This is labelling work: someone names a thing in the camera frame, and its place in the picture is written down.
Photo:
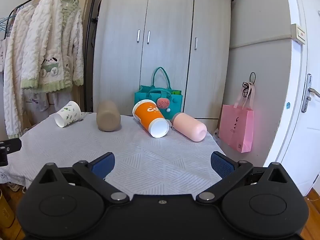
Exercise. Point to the grey wooden wardrobe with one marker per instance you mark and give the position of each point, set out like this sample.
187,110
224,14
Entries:
170,17

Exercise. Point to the pink cup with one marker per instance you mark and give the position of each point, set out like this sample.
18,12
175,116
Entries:
190,127

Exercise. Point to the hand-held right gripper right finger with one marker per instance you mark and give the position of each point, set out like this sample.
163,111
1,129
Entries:
221,165

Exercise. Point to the tan brown cup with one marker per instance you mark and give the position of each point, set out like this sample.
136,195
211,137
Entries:
108,117

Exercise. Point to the beige shoe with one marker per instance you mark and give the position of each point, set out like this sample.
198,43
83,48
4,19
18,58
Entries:
13,187

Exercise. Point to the white fluffy robe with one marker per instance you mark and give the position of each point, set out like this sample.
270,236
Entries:
15,67

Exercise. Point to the pale lilac pants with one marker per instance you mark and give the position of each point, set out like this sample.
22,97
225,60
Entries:
37,100

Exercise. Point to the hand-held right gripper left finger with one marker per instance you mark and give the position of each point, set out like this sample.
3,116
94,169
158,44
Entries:
103,165

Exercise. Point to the white textured tablecloth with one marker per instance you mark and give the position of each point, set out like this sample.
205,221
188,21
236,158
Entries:
125,150

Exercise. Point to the white light switch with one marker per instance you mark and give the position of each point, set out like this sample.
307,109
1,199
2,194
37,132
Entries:
300,33

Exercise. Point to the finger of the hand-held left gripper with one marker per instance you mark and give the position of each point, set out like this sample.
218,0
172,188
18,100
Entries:
11,145

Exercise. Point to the pink paper bag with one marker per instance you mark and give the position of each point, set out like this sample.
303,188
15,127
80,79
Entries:
236,127

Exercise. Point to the light blue clothes hangers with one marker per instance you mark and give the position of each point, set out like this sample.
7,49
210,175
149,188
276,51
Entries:
5,22

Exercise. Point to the white printed cloth bag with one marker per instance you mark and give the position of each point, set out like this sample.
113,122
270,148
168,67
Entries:
2,55

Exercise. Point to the blue round sticker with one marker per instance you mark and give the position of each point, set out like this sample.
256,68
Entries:
288,105

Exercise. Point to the white cup with green print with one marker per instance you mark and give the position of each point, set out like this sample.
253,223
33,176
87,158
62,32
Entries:
68,113

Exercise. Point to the white green fluffy jacket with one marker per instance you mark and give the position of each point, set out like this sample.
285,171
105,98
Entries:
50,42

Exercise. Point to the teal felt tote bag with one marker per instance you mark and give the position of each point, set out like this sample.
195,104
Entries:
142,98

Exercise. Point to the orange paper cup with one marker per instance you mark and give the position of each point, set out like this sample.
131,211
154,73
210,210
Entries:
147,113

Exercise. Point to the white door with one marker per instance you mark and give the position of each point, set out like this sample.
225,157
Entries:
300,135

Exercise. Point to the watermelon bag pendant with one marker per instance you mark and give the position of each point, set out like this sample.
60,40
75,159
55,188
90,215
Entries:
163,103

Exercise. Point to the white fluffy robes on rack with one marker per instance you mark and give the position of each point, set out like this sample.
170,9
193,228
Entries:
87,55

